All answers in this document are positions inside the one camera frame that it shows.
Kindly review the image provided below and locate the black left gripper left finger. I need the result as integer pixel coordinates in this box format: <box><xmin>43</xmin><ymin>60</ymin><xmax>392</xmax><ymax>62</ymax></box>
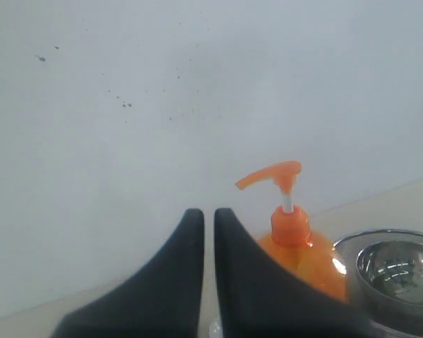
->
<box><xmin>52</xmin><ymin>208</ymin><xmax>204</xmax><ymax>338</ymax></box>

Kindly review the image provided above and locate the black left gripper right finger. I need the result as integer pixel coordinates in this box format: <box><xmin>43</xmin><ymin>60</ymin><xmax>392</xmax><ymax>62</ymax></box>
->
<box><xmin>214</xmin><ymin>208</ymin><xmax>380</xmax><ymax>338</ymax></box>

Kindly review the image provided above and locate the orange pump soap bottle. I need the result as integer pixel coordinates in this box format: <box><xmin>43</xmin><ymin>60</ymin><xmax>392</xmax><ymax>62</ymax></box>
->
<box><xmin>235</xmin><ymin>161</ymin><xmax>349</xmax><ymax>303</ymax></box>

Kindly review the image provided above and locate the large steel mesh strainer bowl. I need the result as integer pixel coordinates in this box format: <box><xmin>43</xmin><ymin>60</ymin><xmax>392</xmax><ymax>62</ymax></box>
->
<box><xmin>334</xmin><ymin>229</ymin><xmax>423</xmax><ymax>337</ymax></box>

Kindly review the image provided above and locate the small stainless steel bowl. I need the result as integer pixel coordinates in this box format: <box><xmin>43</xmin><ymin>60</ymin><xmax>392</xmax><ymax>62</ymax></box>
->
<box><xmin>355</xmin><ymin>240</ymin><xmax>423</xmax><ymax>317</ymax></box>

